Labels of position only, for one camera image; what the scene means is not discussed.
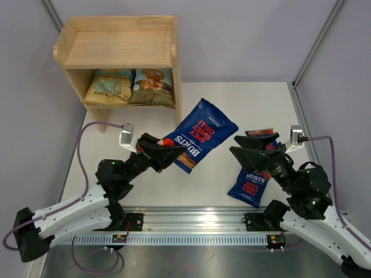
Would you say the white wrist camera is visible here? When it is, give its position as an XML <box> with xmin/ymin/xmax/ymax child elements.
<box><xmin>119</xmin><ymin>123</ymin><xmax>138</xmax><ymax>152</ymax></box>
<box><xmin>284</xmin><ymin>125</ymin><xmax>308</xmax><ymax>153</ymax></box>

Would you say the white slotted cable duct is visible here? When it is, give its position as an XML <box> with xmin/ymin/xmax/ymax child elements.
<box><xmin>61</xmin><ymin>234</ymin><xmax>285</xmax><ymax>246</ymax></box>

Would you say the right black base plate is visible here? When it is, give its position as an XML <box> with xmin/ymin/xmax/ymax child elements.
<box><xmin>241</xmin><ymin>213</ymin><xmax>281</xmax><ymax>232</ymax></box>

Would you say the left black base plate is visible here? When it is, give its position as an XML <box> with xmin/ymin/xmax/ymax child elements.
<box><xmin>117</xmin><ymin>213</ymin><xmax>144</xmax><ymax>232</ymax></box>

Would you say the aluminium frame post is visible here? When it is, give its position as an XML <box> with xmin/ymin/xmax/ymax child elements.
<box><xmin>292</xmin><ymin>0</ymin><xmax>347</xmax><ymax>90</ymax></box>
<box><xmin>40</xmin><ymin>0</ymin><xmax>64</xmax><ymax>32</ymax></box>

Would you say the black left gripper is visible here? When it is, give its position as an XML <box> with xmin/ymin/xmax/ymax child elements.
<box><xmin>122</xmin><ymin>133</ymin><xmax>187</xmax><ymax>183</ymax></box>

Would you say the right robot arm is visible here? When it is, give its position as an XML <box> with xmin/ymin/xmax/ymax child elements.
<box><xmin>230</xmin><ymin>131</ymin><xmax>370</xmax><ymax>277</ymax></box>

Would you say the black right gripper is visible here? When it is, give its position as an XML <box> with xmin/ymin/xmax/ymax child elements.
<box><xmin>230</xmin><ymin>132</ymin><xmax>298</xmax><ymax>194</ymax></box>

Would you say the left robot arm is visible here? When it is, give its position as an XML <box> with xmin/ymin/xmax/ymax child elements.
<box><xmin>12</xmin><ymin>130</ymin><xmax>186</xmax><ymax>262</ymax></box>

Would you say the aluminium mounting rail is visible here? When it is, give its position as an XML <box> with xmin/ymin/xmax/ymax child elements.
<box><xmin>57</xmin><ymin>206</ymin><xmax>293</xmax><ymax>235</ymax></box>

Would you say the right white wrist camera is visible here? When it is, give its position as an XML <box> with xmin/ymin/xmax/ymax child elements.
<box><xmin>284</xmin><ymin>125</ymin><xmax>308</xmax><ymax>153</ymax></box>

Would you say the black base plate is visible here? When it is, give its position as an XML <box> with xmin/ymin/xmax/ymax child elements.
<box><xmin>241</xmin><ymin>213</ymin><xmax>281</xmax><ymax>232</ymax></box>
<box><xmin>117</xmin><ymin>213</ymin><xmax>144</xmax><ymax>232</ymax></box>

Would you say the blue burts bag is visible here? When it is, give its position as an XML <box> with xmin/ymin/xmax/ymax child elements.
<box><xmin>227</xmin><ymin>169</ymin><xmax>271</xmax><ymax>209</ymax></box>
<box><xmin>158</xmin><ymin>98</ymin><xmax>238</xmax><ymax>174</ymax></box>
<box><xmin>245</xmin><ymin>128</ymin><xmax>278</xmax><ymax>150</ymax></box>

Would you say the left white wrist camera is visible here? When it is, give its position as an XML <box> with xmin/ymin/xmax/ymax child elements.
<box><xmin>119</xmin><ymin>123</ymin><xmax>138</xmax><ymax>152</ymax></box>

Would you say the light blue cassava chips bag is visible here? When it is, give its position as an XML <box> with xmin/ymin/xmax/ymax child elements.
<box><xmin>128</xmin><ymin>68</ymin><xmax>175</xmax><ymax>109</ymax></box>

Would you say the right aluminium frame post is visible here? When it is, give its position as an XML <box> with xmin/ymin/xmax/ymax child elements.
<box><xmin>292</xmin><ymin>0</ymin><xmax>347</xmax><ymax>90</ymax></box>

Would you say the left aluminium frame post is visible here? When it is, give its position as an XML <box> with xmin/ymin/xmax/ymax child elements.
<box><xmin>40</xmin><ymin>0</ymin><xmax>64</xmax><ymax>32</ymax></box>

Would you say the yellow kettle chips bag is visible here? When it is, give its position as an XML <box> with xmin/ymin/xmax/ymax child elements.
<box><xmin>81</xmin><ymin>68</ymin><xmax>136</xmax><ymax>108</ymax></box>

